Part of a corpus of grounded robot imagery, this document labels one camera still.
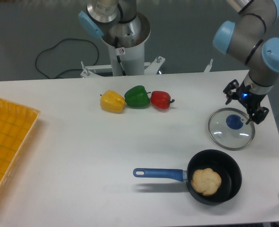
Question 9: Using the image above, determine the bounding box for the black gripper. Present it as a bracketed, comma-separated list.
[223, 79, 269, 125]

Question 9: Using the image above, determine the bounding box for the glass lid with blue knob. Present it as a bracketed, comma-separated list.
[207, 107, 255, 150]

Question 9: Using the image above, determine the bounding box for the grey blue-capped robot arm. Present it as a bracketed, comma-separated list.
[78, 0, 279, 124]

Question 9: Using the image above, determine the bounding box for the red bell pepper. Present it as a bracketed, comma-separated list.
[150, 91, 175, 112]

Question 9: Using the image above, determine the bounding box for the round beige bread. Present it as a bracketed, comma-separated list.
[190, 168, 222, 196]

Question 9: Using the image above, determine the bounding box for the green bell pepper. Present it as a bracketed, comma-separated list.
[124, 85, 150, 108]

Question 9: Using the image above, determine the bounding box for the yellow bell pepper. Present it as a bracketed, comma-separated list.
[100, 90, 126, 114]

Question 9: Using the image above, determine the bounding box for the yellow woven tray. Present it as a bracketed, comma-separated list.
[0, 98, 40, 190]

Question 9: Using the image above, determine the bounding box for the black saucepan with blue handle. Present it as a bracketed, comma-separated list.
[133, 149, 242, 205]

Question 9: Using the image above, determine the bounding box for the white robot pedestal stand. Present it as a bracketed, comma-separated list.
[78, 11, 166, 78]

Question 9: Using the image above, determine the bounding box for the black floor cable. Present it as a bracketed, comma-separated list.
[35, 38, 99, 79]

